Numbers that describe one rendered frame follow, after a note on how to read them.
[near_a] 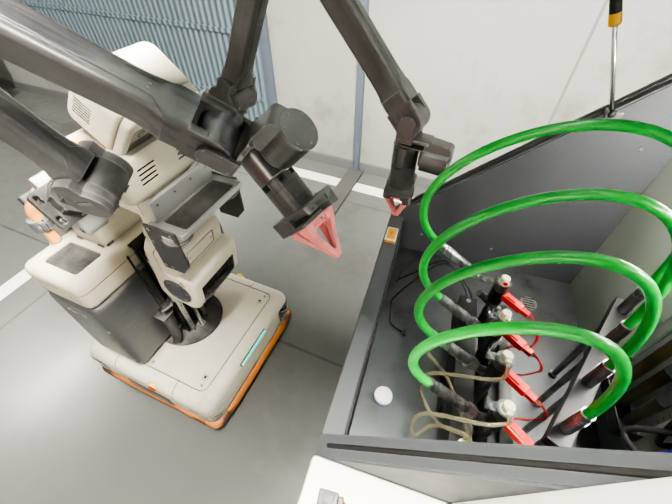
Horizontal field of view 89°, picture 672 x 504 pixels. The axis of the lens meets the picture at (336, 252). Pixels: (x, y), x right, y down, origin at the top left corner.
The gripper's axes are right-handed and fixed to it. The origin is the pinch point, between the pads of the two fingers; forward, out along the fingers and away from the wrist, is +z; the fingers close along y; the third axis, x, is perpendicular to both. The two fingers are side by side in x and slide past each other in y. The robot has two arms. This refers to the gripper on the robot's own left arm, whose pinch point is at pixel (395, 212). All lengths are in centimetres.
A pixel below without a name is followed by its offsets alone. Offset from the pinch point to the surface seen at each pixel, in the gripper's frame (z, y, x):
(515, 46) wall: 3, 160, -35
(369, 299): 8.7, -22.4, 0.7
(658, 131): -38, -22, -30
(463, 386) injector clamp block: 5.6, -38.2, -21.0
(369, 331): 8.7, -30.7, -1.4
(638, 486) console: -25, -57, -28
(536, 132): -36.2, -22.3, -18.0
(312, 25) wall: 5, 172, 88
